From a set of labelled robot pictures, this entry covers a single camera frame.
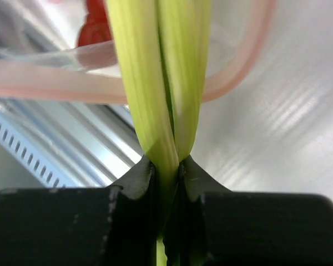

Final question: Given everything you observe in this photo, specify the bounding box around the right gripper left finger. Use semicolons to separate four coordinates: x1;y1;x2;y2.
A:
0;157;157;265

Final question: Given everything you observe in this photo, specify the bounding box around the white slotted cable duct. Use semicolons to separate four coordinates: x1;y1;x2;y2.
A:
0;113;74;188

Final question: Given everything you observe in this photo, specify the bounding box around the clear pink-dotted zip bag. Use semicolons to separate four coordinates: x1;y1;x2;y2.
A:
0;1;333;199

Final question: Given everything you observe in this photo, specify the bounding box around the red toy lobster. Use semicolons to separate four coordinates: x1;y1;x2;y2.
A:
77;0;112;47

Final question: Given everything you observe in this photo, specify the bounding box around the green white celery stalk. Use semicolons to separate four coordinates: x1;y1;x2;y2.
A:
106;1;211;265

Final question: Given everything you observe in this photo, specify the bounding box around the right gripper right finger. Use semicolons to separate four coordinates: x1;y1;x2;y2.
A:
164;157;333;265

